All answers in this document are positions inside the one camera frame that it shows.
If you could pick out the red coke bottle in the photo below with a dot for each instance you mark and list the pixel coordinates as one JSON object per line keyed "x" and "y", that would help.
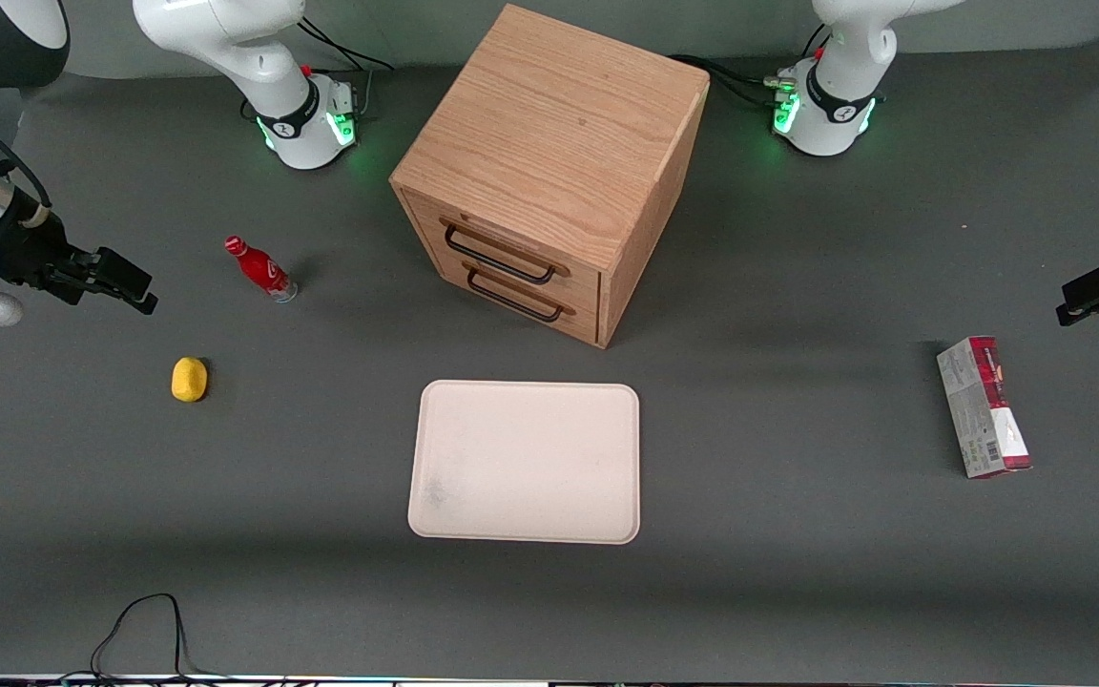
{"x": 263, "y": 271}

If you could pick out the beige plastic tray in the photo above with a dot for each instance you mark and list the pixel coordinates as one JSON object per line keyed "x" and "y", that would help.
{"x": 526, "y": 463}

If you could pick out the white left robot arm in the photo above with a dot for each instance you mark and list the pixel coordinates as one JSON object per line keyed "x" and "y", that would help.
{"x": 845, "y": 48}

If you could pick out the red grey cardboard box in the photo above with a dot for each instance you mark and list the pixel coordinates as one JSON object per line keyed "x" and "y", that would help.
{"x": 984, "y": 410}

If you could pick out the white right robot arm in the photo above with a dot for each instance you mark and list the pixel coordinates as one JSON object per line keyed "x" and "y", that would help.
{"x": 225, "y": 38}

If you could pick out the yellow lemon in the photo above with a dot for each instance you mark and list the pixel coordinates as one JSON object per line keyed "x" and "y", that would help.
{"x": 189, "y": 380}

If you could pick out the wooden drawer cabinet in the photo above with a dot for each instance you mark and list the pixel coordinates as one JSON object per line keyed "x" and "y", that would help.
{"x": 549, "y": 124}

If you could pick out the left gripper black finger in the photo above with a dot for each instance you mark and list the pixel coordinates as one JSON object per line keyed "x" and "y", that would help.
{"x": 1095, "y": 284}

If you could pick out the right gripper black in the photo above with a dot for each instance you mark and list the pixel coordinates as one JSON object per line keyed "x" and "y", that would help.
{"x": 30, "y": 250}

